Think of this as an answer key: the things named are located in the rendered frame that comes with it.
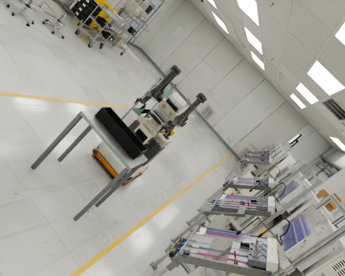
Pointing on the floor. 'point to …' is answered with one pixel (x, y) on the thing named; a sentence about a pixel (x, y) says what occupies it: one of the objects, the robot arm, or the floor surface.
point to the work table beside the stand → (89, 116)
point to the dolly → (80, 15)
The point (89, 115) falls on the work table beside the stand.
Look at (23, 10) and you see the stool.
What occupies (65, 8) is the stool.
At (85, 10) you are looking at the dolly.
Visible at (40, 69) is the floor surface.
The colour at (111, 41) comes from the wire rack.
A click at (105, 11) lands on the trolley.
